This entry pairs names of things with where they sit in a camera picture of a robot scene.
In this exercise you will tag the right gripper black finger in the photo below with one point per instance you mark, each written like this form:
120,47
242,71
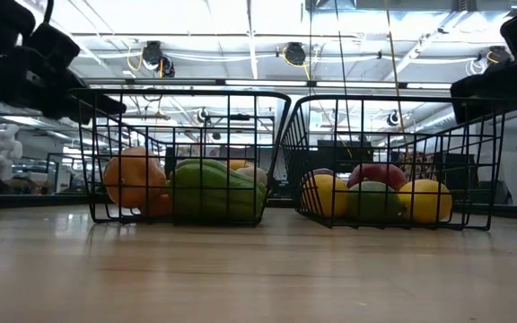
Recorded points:
483,96

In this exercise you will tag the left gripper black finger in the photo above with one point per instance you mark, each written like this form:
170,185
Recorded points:
88,105

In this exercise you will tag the orange bell pepper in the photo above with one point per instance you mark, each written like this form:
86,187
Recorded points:
128,179

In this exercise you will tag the yellow lemon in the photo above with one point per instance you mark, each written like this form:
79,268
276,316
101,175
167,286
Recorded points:
323,195
424,202

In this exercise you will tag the bright red apple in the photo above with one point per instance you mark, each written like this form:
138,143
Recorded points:
377,172

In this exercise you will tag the green avocado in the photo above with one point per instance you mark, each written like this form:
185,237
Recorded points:
373,202

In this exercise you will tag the green bell pepper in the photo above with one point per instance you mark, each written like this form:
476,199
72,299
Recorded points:
213,193

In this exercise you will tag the yellow bell pepper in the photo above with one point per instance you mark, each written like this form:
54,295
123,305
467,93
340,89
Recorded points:
239,164

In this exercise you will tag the white garlic bulb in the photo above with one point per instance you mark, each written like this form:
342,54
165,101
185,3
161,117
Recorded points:
255,174

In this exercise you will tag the white robot figure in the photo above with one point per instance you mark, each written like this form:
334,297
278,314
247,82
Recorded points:
3,148

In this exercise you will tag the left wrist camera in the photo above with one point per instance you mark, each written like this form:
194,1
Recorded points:
54,45

